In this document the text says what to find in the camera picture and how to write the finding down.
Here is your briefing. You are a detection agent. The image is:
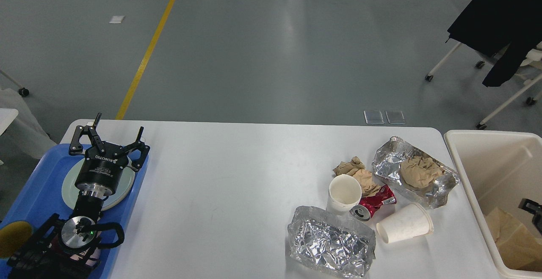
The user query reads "crumpled brown paper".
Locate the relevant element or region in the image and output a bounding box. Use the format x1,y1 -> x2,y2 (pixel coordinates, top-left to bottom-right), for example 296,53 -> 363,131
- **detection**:
333,156 -> 381,197

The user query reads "white furniture at left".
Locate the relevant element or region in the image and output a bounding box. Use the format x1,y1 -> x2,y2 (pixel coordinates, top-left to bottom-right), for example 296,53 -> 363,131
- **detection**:
0,88 -> 57,159

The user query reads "crumpled paper in foil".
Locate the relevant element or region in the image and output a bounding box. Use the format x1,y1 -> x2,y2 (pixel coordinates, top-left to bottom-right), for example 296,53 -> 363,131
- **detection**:
399,156 -> 445,189

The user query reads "white rolling chair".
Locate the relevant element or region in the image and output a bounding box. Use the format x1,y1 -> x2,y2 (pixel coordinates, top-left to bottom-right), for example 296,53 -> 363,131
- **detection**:
425,40 -> 542,130

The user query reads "black jacket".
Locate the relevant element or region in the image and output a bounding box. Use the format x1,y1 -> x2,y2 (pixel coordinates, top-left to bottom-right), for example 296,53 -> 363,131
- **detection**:
448,0 -> 542,87

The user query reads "foil tray front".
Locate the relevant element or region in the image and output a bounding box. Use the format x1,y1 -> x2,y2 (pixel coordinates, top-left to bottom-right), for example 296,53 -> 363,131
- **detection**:
287,206 -> 376,279

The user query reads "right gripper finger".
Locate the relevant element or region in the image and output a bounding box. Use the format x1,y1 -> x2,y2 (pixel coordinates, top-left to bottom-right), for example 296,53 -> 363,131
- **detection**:
518,198 -> 542,234

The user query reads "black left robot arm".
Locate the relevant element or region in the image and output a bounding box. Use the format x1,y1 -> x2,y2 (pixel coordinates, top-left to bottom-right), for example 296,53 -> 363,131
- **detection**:
1,114 -> 150,279

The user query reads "crumpled foil back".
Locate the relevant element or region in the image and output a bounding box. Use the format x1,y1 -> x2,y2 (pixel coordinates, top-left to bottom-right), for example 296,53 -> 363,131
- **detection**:
372,136 -> 459,209

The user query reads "green plate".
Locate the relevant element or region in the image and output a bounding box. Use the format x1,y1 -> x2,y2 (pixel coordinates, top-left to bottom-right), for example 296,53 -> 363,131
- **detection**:
61,157 -> 136,210

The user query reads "crushed red soda can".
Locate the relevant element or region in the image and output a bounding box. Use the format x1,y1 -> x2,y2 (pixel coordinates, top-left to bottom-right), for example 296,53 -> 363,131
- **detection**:
350,185 -> 397,221

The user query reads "pink plate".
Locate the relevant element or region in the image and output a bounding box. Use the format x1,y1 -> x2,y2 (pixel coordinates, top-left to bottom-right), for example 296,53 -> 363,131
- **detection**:
64,160 -> 136,212

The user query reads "white paper cup lying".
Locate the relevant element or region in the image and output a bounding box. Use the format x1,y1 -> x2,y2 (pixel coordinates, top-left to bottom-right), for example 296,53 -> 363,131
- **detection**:
376,202 -> 434,243

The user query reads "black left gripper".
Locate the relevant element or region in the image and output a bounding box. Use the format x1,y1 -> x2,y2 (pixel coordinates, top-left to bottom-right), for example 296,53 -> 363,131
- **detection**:
69,113 -> 150,197

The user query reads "white paper cup upright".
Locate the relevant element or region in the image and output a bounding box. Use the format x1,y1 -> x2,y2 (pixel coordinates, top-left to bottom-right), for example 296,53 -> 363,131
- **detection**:
326,174 -> 362,215

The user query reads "white plastic bin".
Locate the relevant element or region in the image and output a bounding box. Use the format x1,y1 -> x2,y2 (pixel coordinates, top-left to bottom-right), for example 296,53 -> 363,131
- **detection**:
445,130 -> 542,279

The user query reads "teal mug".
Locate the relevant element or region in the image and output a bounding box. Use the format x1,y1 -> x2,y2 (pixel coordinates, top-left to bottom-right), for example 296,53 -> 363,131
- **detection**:
0,221 -> 33,259

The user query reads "brown paper bag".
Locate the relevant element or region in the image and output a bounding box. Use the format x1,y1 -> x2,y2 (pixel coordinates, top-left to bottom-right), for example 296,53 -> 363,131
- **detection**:
485,207 -> 542,273

